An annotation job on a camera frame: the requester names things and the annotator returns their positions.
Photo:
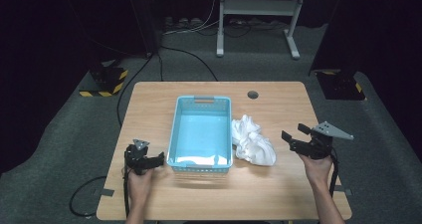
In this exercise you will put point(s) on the white cloth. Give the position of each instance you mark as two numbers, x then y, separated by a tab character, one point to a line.
253	144

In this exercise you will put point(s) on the person's right hand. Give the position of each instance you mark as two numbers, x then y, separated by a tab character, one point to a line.
318	171

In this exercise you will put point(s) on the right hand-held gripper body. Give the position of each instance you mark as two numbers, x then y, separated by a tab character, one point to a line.
315	147

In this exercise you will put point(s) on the grey round table grommet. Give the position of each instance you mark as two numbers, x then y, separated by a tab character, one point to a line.
253	95

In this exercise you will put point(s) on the light blue plastic basket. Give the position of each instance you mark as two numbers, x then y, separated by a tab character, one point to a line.
200	134

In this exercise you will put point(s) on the black yellow striped stand base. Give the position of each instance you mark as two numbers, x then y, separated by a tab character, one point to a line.
106	81
341	86

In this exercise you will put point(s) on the white metal stand frame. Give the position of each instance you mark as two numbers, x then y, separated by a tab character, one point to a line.
258	7

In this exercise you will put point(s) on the grey power strip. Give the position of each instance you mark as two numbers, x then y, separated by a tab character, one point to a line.
182	22

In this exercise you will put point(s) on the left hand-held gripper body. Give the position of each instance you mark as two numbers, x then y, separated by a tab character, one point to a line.
136	157

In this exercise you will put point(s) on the grey tape piece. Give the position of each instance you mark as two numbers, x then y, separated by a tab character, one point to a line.
106	192
345	191

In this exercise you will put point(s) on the person's left hand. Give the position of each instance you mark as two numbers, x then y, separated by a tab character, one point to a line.
139	185

